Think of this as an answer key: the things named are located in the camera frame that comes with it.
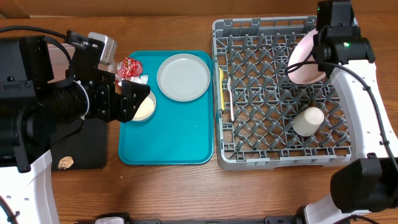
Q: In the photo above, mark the black plastic bin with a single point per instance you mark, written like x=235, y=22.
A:
x=83, y=143

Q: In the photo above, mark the crumpled white wrapper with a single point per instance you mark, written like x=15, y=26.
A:
x=143, y=79

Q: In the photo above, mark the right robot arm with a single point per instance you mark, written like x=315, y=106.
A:
x=369, y=183

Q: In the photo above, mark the grey bowl of rice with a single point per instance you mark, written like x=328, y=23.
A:
x=146, y=109

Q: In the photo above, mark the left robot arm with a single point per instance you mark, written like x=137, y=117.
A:
x=33, y=103

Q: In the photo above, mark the brown food scrap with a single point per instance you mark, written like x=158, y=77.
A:
x=65, y=163

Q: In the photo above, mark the grey dishwasher rack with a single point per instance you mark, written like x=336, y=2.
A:
x=254, y=52

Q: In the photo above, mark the teal plastic tray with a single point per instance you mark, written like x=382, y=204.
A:
x=177, y=133

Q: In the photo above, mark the white paper cup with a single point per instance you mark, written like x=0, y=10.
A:
x=308, y=122

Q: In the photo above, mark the pink round plate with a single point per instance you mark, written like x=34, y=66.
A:
x=306, y=74

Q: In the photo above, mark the red candy wrapper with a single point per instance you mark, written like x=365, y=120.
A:
x=129, y=68

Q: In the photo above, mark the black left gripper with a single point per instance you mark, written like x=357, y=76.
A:
x=124, y=111

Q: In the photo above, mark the grey round plate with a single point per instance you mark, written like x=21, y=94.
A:
x=183, y=77

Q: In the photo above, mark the yellow plastic spoon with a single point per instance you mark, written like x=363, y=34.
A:
x=221, y=75

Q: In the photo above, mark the pink plastic fork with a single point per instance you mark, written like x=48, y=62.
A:
x=230, y=99

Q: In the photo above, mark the clear plastic bin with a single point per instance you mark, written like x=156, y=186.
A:
x=57, y=56

